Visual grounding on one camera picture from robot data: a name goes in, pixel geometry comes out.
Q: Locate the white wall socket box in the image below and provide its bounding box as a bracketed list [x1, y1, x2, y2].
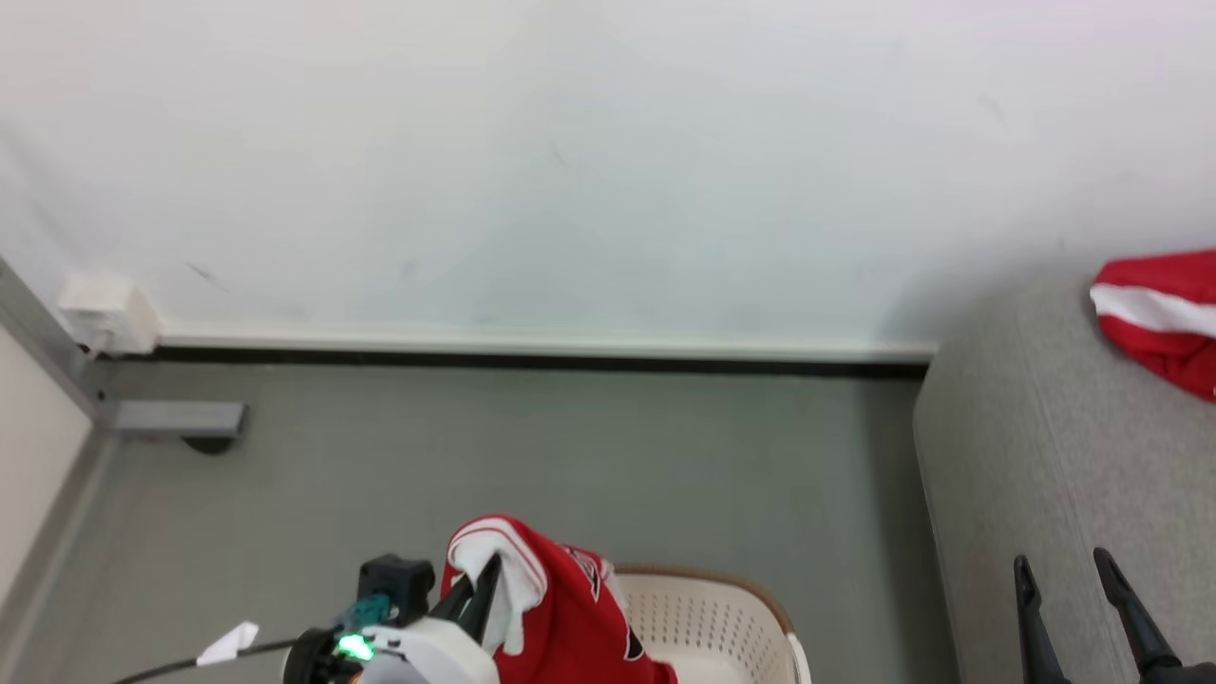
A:
[57, 274, 161, 358]

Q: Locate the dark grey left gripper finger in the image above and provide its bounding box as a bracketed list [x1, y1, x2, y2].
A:
[429, 574, 477, 624]
[463, 555, 504, 652]

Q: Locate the grey fabric sofa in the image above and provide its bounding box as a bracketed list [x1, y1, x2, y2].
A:
[912, 269, 1216, 684]

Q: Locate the black baseboard strip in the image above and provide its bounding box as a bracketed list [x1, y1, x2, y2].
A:
[95, 347, 930, 381]

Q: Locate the red garment with white stripe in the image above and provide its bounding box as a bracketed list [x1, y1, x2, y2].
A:
[1089, 249, 1216, 403]

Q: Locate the cream perforated laundry basket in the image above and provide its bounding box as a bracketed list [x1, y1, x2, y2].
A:
[608, 564, 814, 684]

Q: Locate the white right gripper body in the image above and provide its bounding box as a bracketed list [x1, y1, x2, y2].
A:
[1140, 659, 1216, 684]

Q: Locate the beige partition panel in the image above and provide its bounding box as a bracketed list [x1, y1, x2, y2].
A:
[0, 323, 96, 609]

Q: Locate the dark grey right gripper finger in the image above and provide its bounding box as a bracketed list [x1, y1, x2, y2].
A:
[1013, 555, 1071, 684]
[1092, 547, 1180, 672]

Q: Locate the red jersey with white trim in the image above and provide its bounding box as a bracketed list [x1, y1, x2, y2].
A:
[438, 514, 681, 684]

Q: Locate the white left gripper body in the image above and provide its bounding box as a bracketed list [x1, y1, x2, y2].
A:
[337, 617, 502, 684]

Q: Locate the white wall trim strip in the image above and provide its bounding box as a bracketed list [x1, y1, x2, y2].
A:
[157, 323, 940, 364]

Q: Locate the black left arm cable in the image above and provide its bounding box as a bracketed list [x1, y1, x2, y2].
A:
[112, 638, 297, 684]

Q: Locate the white cable tag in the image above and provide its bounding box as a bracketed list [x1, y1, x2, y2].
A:
[196, 621, 260, 667]

